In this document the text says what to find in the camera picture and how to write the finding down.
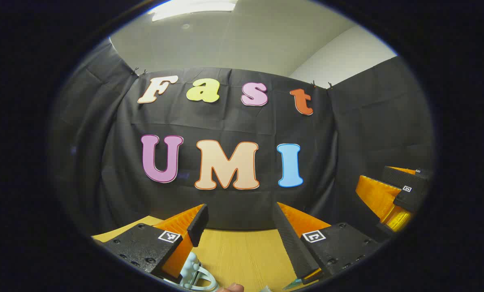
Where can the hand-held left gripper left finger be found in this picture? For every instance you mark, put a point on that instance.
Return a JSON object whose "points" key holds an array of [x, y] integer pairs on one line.
{"points": [[197, 225]]}

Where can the ceiling light panel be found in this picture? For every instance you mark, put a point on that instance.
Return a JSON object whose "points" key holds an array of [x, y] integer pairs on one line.
{"points": [[193, 8]]}

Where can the small pink rounded object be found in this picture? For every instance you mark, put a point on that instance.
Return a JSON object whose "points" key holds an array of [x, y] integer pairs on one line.
{"points": [[231, 288]]}

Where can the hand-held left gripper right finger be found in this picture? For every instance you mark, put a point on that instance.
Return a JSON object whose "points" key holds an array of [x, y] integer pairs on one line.
{"points": [[290, 239]]}

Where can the light blue suitcase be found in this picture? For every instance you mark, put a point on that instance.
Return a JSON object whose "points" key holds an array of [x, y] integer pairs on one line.
{"points": [[191, 267]]}

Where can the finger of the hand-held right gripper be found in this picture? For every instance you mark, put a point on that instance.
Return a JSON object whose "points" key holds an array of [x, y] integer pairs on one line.
{"points": [[404, 199], [400, 176]]}

